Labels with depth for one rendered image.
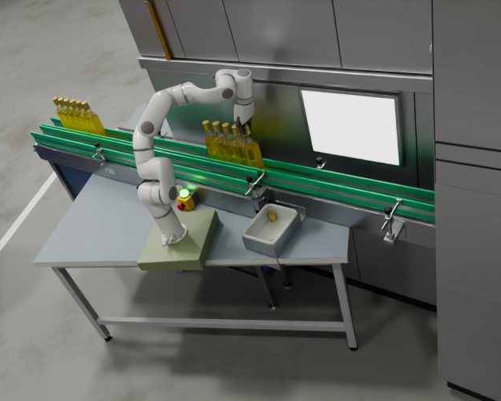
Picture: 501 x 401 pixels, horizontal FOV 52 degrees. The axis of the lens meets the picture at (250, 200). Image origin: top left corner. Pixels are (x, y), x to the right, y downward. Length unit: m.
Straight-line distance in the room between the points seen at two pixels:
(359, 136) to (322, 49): 0.39
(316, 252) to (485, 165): 0.87
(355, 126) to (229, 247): 0.77
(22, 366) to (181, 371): 1.05
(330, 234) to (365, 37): 0.83
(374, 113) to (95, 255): 1.48
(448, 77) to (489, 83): 0.10
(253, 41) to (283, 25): 0.18
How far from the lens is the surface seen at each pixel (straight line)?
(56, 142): 3.39
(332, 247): 2.19
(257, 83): 2.28
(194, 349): 2.99
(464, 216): 1.74
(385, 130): 2.09
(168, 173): 2.14
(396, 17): 1.88
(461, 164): 1.61
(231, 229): 2.41
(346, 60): 2.03
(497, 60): 1.41
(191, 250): 2.28
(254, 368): 2.81
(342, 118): 2.15
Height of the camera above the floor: 2.32
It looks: 38 degrees down
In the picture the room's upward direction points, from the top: 18 degrees counter-clockwise
